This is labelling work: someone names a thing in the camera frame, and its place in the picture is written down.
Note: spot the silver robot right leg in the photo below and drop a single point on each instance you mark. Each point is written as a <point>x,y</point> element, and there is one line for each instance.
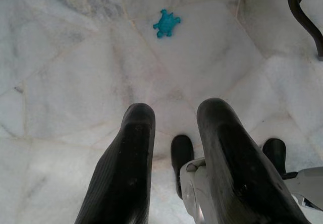
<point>306,183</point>

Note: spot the silver robot leg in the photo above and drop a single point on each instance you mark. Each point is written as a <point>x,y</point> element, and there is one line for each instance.
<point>194,191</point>
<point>306,183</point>

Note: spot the dark metal chair leg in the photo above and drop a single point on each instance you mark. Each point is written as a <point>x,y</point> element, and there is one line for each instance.
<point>304,19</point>

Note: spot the black robot left foot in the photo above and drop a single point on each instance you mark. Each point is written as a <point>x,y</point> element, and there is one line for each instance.
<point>181,156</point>

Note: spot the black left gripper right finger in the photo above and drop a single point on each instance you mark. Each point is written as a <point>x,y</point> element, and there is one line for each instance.
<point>239,163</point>

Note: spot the blue turtle toy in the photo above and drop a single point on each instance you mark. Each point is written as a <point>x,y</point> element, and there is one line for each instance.
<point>165,24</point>

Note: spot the black robot foot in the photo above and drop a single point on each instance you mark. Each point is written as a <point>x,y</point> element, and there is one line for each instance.
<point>181,156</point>
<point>276,150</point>

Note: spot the silver robot left leg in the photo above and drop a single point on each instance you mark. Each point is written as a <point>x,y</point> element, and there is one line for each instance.
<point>194,191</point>

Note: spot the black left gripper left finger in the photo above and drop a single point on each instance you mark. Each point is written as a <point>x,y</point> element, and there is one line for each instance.
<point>126,163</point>

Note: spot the black robot right foot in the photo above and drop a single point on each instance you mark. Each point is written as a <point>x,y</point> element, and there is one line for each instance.
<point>276,150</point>

